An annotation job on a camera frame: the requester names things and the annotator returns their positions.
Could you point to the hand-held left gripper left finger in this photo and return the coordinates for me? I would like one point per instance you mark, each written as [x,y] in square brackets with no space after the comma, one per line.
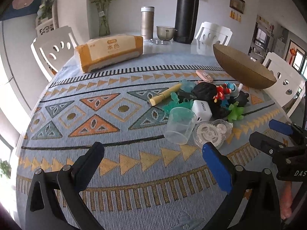
[88,164]

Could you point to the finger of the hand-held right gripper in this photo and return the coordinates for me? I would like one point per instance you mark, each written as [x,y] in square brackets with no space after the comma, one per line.
[280,127]
[263,143]

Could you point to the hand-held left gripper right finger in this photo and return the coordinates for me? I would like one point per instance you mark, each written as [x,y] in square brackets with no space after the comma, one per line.
[217,170]

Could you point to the green plastic toy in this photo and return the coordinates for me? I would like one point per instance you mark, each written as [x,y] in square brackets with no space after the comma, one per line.
[236,112]

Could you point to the black-haired boy figurine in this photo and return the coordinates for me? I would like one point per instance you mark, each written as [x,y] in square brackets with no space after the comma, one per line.
[242,99]

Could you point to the white charger cube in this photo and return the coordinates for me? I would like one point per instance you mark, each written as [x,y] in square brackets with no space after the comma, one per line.
[201,110]

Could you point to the brown woven bowl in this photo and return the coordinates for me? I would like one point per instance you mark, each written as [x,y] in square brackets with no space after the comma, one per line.
[242,69]

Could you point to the person's right hand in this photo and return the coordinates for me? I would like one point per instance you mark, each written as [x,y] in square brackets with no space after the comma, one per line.
[286,201]

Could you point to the white chair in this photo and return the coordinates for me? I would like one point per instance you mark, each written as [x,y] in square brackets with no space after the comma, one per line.
[51,50]
[285,76]
[213,33]

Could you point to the black lump object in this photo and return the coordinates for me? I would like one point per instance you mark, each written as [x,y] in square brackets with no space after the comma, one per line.
[220,110]

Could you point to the patterned blue tablecloth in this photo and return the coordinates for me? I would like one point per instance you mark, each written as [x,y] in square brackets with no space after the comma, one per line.
[144,163]

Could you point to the clear plastic cup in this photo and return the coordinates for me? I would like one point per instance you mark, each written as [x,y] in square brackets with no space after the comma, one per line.
[179,124]

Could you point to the red figurine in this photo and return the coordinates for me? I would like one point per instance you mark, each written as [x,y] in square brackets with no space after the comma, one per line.
[220,94]

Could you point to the window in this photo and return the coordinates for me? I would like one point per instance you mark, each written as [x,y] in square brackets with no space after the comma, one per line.
[302,62]

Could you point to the red door decoration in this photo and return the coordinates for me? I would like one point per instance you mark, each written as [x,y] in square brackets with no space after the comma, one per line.
[292,51]

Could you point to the black plush toy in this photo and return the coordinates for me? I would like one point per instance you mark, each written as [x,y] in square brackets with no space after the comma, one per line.
[203,90]

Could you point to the dark flat box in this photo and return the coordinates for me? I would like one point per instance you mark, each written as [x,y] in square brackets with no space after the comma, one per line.
[187,95]

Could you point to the green plant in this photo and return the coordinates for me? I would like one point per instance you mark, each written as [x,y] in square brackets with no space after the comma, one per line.
[5,169]

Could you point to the pink round case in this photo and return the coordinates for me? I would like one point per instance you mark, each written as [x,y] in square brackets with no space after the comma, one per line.
[205,75]

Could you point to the yellow pen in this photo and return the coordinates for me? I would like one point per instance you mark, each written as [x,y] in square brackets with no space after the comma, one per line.
[165,94]

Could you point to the cluttered shelf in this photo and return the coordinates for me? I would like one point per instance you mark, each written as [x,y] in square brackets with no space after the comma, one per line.
[263,33]

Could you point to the yellow tissue pack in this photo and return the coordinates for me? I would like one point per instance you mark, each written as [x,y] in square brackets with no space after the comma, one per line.
[108,52]

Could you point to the framed picture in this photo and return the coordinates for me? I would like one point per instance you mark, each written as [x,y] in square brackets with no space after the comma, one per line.
[237,3]

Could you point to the glass vase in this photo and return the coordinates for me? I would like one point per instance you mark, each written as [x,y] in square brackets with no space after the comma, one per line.
[104,24]

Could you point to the white carved cabinet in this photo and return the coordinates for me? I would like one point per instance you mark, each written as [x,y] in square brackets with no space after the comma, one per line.
[46,28]

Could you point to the large black thermos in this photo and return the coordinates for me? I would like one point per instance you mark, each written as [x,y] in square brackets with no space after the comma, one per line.
[186,16]

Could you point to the beige thermos flask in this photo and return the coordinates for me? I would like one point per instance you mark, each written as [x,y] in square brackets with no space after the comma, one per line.
[147,24]

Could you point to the potted flowers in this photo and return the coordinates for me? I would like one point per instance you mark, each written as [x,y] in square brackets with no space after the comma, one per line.
[46,4]

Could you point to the yellow wall ornaments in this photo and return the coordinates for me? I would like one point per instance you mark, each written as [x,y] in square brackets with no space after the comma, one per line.
[235,16]

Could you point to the blue wall painting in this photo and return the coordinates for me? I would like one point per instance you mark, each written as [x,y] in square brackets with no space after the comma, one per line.
[21,2]

